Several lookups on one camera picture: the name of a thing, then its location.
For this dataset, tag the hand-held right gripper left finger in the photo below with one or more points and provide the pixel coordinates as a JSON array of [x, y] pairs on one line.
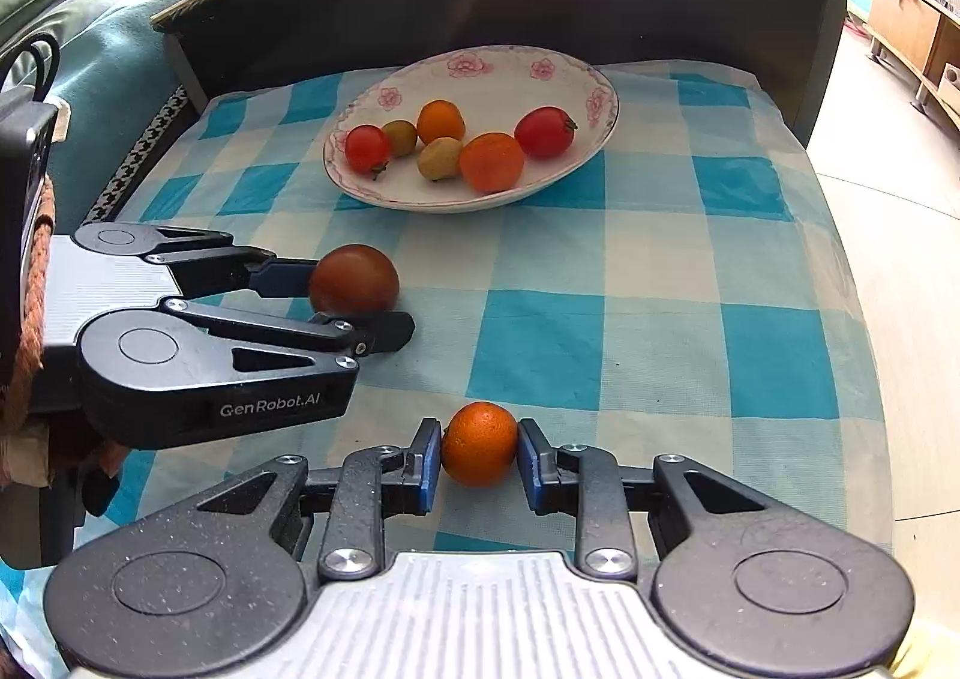
[[430, 469]]

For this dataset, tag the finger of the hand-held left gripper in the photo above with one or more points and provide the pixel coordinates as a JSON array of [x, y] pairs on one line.
[[285, 277], [382, 332]]

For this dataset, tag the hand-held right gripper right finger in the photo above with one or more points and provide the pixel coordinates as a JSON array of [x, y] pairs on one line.
[[529, 469]]

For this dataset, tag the dark red round tomato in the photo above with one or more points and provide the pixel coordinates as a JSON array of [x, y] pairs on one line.
[[356, 281]]

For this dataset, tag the white floral rim plate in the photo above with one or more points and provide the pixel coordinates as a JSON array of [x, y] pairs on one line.
[[420, 195]]

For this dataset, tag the small red cherry tomato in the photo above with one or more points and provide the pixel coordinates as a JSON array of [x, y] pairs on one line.
[[367, 148]]

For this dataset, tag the small brown kiwi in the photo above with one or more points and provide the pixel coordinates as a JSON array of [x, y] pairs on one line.
[[401, 136]]

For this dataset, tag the large orange tangerine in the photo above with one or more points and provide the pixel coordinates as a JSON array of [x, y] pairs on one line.
[[491, 161]]

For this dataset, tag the small orange tangerine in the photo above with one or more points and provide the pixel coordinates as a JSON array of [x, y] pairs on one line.
[[440, 121]]

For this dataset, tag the large red cherry tomato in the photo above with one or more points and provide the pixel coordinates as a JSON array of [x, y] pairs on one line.
[[545, 132]]

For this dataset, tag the person's left forearm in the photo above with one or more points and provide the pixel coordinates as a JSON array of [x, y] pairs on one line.
[[34, 319]]

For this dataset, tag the blue white checkered cloth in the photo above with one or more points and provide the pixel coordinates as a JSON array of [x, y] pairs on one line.
[[675, 289]]

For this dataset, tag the teal blanket with houndstooth trim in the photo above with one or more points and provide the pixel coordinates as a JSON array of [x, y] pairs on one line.
[[112, 94]]

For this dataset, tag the grey sofa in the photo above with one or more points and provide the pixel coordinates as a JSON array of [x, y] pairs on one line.
[[90, 3]]

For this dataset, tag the green cushion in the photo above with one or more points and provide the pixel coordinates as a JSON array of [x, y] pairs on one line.
[[26, 0]]

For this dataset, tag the person's yellow clothing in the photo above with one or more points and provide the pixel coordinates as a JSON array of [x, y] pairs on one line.
[[919, 660]]

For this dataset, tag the wooden media cabinet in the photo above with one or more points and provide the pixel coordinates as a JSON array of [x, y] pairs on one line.
[[907, 26]]

